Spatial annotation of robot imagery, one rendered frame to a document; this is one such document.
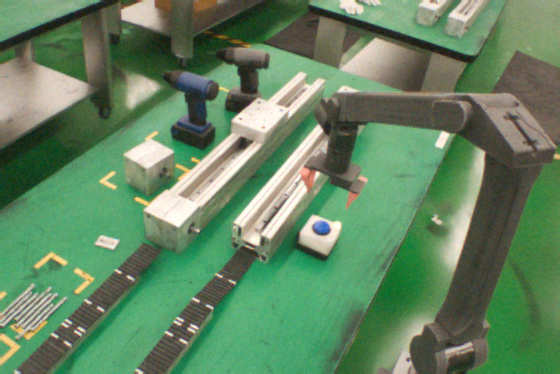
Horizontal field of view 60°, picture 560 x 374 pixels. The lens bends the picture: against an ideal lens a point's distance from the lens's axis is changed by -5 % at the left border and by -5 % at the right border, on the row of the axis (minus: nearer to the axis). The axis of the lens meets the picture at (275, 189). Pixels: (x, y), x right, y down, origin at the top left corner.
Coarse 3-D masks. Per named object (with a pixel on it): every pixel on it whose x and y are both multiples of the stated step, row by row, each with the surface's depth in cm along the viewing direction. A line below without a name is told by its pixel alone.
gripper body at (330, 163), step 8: (320, 152) 116; (328, 152) 109; (352, 152) 108; (320, 160) 113; (328, 160) 109; (336, 160) 108; (344, 160) 108; (312, 168) 112; (320, 168) 111; (328, 168) 110; (336, 168) 109; (344, 168) 110; (352, 168) 112; (360, 168) 113; (336, 176) 110; (344, 176) 110; (352, 176) 110; (352, 184) 110
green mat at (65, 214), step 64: (320, 64) 208; (128, 128) 159; (384, 128) 175; (64, 192) 133; (128, 192) 136; (256, 192) 142; (320, 192) 145; (384, 192) 148; (0, 256) 114; (64, 256) 116; (128, 256) 119; (192, 256) 121; (384, 256) 128; (64, 320) 103; (128, 320) 105; (256, 320) 109; (320, 320) 111
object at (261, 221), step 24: (312, 144) 149; (288, 168) 138; (264, 192) 129; (288, 192) 134; (312, 192) 138; (240, 216) 121; (264, 216) 127; (288, 216) 124; (240, 240) 122; (264, 240) 118
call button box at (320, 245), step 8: (312, 216) 128; (312, 224) 125; (304, 232) 123; (312, 232) 123; (328, 232) 124; (336, 232) 124; (304, 240) 124; (312, 240) 122; (320, 240) 122; (328, 240) 122; (336, 240) 127; (304, 248) 125; (312, 248) 124; (320, 248) 123; (328, 248) 122; (320, 256) 124; (328, 256) 125
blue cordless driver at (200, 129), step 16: (176, 80) 145; (192, 80) 143; (208, 80) 143; (192, 96) 146; (208, 96) 142; (192, 112) 150; (176, 128) 154; (192, 128) 152; (208, 128) 154; (192, 144) 154; (208, 144) 155
